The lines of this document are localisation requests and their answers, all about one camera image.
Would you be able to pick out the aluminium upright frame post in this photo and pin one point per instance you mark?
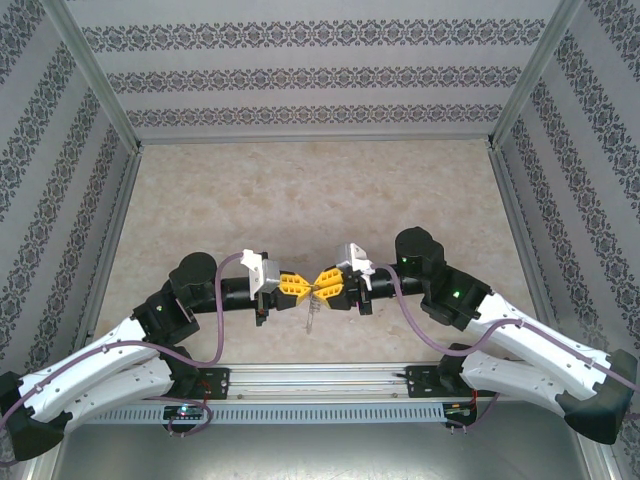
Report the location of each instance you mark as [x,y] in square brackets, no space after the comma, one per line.
[92,75]
[532,75]

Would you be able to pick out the grey metal sheet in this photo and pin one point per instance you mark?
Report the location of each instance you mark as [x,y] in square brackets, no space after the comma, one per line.
[320,455]

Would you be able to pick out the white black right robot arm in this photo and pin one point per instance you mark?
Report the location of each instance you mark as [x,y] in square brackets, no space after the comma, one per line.
[525,330]

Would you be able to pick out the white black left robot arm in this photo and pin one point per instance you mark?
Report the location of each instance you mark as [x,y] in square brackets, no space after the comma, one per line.
[75,370]

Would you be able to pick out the small circuit board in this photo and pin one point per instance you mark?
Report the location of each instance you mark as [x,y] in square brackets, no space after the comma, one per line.
[460,410]

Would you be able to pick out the aluminium mounting rail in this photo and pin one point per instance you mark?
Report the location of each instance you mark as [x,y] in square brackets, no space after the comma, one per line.
[320,380]

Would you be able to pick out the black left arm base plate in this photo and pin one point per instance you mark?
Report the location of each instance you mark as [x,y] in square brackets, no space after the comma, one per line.
[217,382]

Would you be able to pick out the aluminium table edge rail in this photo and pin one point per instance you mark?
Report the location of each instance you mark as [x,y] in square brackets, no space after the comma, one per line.
[111,250]
[522,230]

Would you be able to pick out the circuit board with green light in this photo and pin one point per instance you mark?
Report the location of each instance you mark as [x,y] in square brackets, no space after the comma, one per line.
[185,412]

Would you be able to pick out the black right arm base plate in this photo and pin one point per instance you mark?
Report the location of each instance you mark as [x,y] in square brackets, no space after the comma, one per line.
[422,382]

